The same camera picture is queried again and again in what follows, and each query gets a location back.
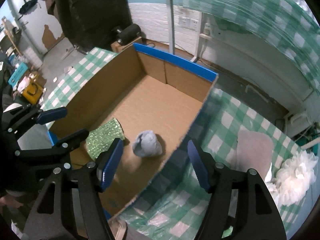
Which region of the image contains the green sparkly sponge cloth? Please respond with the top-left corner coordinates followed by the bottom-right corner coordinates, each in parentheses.
top-left (86, 118), bottom-right (125, 160)

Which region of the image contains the grey cloth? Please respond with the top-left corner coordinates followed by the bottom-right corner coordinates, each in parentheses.
top-left (232, 130), bottom-right (274, 180)

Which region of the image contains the white mesh bath pouf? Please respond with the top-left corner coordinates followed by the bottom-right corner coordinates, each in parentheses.
top-left (265, 151), bottom-right (318, 208)

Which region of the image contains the grey sock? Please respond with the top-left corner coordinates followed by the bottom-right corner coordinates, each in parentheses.
top-left (132, 130), bottom-right (163, 158)

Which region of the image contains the yellow bag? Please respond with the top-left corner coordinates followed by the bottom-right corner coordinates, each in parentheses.
top-left (22, 81), bottom-right (43, 105)

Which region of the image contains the white appliance under table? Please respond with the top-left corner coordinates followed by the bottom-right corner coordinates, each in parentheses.
top-left (284, 111), bottom-right (313, 138)

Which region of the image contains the blue cardboard box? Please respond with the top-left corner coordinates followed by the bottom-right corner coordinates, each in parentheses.
top-left (43, 43), bottom-right (218, 215)

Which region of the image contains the black speaker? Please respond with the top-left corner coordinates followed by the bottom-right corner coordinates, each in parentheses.
top-left (116, 24), bottom-right (141, 46)

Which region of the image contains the upper green checkered cloth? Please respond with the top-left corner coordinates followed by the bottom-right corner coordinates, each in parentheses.
top-left (183, 0), bottom-right (319, 92)

